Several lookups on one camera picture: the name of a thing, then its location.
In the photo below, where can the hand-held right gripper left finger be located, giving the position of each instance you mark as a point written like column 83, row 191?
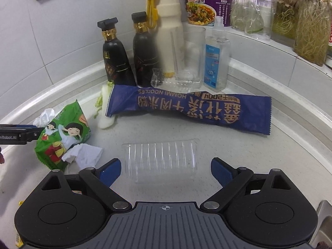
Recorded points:
column 110, row 171

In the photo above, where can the clear plastic cup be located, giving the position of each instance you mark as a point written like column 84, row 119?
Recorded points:
column 259, row 20

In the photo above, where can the stainless steel sink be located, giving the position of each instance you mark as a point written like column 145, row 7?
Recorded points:
column 325, row 225

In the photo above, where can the clear plastic tray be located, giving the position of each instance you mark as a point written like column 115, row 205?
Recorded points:
column 160, row 159

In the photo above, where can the glass vase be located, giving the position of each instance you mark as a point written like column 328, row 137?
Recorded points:
column 241, row 7

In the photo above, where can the cream bottle with yellow cap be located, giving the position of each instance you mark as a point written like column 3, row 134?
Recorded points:
column 168, row 39

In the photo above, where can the purple instant noodle cup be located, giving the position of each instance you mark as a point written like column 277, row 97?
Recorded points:
column 207, row 2

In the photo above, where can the person's left hand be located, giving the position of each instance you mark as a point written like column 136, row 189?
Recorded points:
column 1, row 155

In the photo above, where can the green cabbage leaf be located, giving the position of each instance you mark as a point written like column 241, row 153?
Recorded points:
column 106, row 114

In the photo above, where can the clear bottle with blue label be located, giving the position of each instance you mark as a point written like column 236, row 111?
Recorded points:
column 216, row 62

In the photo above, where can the clear drinking glass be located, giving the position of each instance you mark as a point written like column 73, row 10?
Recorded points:
column 194, row 54

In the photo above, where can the dark sauce bottle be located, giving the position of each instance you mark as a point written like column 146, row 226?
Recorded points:
column 145, row 57
column 114, row 62

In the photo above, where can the green snack packet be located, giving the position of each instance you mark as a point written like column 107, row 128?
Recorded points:
column 63, row 137

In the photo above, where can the jar of sprouted garlic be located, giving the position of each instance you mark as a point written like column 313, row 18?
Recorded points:
column 311, row 36
column 284, row 18

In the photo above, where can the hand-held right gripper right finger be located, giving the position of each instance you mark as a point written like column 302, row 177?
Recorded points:
column 221, row 172

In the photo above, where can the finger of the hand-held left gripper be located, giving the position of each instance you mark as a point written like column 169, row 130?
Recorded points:
column 35, row 132

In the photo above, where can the small clear plastic container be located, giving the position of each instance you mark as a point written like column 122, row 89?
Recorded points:
column 171, row 79

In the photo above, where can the blue noodle packet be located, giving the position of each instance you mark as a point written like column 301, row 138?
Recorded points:
column 186, row 106

